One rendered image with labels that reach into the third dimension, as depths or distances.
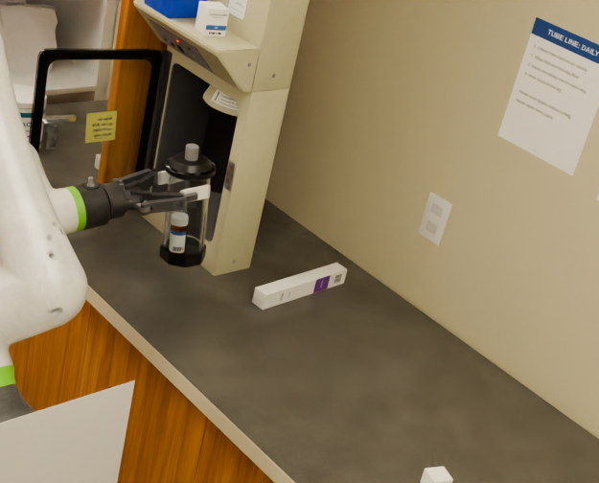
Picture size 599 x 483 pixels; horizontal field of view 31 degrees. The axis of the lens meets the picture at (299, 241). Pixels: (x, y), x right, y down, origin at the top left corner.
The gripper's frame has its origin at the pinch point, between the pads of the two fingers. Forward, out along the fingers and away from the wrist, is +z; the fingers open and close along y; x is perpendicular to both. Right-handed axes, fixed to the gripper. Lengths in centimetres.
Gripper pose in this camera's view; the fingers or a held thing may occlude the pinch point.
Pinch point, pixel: (187, 183)
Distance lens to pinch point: 231.1
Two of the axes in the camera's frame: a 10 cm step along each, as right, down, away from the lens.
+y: -5.8, -4.4, 6.8
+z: 8.1, -2.2, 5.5
